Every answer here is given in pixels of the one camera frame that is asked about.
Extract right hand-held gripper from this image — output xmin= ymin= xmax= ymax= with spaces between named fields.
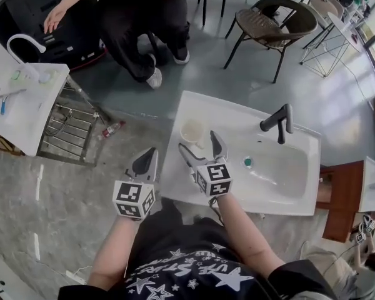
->
xmin=177 ymin=129 xmax=233 ymax=198

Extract person's black trousers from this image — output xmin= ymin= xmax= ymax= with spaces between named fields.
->
xmin=157 ymin=197 xmax=213 ymax=228

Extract person's left forearm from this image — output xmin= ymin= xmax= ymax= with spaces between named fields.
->
xmin=86 ymin=219 xmax=141 ymax=292

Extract round white table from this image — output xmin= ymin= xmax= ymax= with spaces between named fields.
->
xmin=299 ymin=11 xmax=363 ymax=78

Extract brown rattan chair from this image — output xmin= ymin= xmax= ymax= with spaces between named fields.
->
xmin=223 ymin=0 xmax=319 ymax=84

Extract person's black printed shirt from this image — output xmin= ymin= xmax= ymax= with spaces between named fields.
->
xmin=57 ymin=220 xmax=338 ymax=300

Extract blue handled toothbrush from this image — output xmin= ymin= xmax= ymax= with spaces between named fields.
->
xmin=0 ymin=88 xmax=28 ymax=116

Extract person's right forearm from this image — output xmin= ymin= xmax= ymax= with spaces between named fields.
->
xmin=217 ymin=195 xmax=285 ymax=278

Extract white ceramic sink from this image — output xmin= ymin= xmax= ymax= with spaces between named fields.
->
xmin=159 ymin=89 xmax=322 ymax=218

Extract white cup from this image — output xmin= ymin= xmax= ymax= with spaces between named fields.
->
xmin=179 ymin=119 xmax=206 ymax=149

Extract black faucet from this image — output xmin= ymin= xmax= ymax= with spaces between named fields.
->
xmin=259 ymin=103 xmax=294 ymax=146

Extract large black equipment case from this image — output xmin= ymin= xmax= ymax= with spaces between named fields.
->
xmin=0 ymin=0 xmax=109 ymax=71

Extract small white sink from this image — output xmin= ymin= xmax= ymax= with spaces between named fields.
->
xmin=0 ymin=61 xmax=71 ymax=158

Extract white gooseneck faucet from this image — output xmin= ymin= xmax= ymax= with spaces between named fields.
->
xmin=6 ymin=33 xmax=47 ymax=81

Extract red label plastic bottle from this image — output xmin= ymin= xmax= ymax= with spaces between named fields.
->
xmin=101 ymin=120 xmax=127 ymax=139

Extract brown wooden sink cabinet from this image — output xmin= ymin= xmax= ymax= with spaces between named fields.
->
xmin=317 ymin=159 xmax=365 ymax=243

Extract grey chair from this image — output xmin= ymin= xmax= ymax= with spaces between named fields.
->
xmin=302 ymin=0 xmax=344 ymax=49

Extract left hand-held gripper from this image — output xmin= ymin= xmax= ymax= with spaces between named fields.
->
xmin=112 ymin=147 xmax=159 ymax=221

